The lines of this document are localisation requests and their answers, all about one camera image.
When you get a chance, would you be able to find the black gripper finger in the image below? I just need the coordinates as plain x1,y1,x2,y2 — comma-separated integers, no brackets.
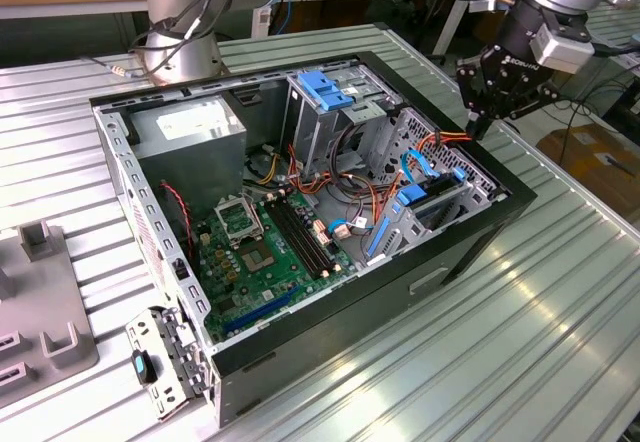
457,56,501,140
478,81,560,140

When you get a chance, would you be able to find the orange red power wire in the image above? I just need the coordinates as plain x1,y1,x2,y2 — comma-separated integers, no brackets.
419,129,475,151

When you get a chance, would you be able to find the hard disk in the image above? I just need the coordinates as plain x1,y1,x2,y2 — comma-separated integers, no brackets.
367,169,469,263

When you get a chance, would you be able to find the grey metal disk bay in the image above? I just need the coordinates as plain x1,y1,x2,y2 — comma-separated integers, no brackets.
362,106,506,268

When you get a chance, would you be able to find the black tripod stand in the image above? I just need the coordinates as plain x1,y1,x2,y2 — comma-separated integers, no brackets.
417,0,464,63

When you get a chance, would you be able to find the flat cardboard box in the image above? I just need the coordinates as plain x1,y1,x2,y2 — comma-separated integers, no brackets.
537,121,640,198

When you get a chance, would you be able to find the blue plastic bay latch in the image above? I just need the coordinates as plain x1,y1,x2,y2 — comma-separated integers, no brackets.
297,70,355,112

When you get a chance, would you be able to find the grey optical drive cage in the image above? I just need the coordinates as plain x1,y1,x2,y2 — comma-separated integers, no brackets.
279,64,401,178

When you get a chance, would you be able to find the black RAM slot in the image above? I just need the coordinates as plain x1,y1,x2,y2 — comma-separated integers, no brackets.
277,197,332,274
263,201,317,282
284,195,338,269
270,199,325,278

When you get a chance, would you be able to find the metal socket cover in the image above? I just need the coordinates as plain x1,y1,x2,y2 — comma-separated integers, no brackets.
213,194,265,243

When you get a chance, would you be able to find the CPU socket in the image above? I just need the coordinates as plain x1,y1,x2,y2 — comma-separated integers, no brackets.
236,240,277,277

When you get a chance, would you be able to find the black open PC case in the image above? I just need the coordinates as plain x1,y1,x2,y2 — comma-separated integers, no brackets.
88,50,539,429

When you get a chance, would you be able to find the grey power supply unit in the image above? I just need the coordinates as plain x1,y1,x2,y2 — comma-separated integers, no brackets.
127,95,249,218

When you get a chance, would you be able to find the green motherboard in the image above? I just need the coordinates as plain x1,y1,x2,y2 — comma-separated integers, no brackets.
192,186,359,343

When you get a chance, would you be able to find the blue expansion slot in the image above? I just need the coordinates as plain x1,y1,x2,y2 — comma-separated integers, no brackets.
222,284,301,336

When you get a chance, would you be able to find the black case fan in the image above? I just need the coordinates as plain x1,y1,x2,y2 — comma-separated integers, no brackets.
157,181,195,266

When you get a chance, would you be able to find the black blue slot latch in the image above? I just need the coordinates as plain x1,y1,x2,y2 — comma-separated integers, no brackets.
128,349,156,386

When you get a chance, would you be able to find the grey parts rack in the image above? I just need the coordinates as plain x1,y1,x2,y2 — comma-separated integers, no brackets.
0,219,100,408

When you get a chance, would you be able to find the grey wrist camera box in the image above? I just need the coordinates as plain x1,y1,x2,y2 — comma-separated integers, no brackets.
529,25,596,74

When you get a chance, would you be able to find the black camera cable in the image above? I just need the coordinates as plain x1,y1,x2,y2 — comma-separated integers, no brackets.
589,41,640,61

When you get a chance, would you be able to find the orange red wire bundle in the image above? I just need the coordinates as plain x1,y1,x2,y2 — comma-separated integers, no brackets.
287,144,401,223

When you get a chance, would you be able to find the light blue data wire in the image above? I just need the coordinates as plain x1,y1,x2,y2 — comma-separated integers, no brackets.
327,217,376,236

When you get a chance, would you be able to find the yellow black wire bundle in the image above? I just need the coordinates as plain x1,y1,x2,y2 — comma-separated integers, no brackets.
244,150,282,186

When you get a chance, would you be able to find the red black fan wire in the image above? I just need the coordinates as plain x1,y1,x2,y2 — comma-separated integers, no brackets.
159,179,195,263

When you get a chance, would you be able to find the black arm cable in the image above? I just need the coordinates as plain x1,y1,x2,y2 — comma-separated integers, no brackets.
82,54,126,78

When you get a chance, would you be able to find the metal slot bracket plate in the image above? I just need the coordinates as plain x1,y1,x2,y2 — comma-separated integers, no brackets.
123,304,211,421

